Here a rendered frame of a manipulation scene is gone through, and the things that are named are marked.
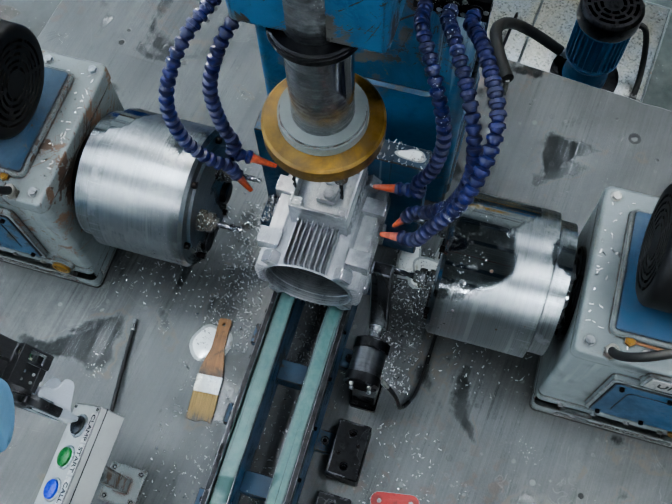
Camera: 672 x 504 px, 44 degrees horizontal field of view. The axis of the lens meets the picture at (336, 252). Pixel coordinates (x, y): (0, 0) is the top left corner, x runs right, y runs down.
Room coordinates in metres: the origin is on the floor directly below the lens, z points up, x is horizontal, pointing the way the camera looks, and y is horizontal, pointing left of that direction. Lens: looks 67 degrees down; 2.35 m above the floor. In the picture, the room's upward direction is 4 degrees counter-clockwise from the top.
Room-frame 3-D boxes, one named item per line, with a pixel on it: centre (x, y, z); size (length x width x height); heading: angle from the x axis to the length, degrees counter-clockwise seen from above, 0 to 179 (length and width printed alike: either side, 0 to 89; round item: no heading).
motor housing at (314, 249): (0.61, 0.02, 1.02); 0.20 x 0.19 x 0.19; 160
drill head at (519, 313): (0.50, -0.29, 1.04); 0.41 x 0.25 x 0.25; 70
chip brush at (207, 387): (0.44, 0.25, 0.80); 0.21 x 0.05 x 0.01; 165
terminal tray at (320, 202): (0.65, 0.00, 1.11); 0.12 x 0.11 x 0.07; 160
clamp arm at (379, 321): (0.44, -0.06, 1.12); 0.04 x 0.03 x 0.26; 160
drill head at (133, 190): (0.73, 0.35, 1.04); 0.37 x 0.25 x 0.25; 70
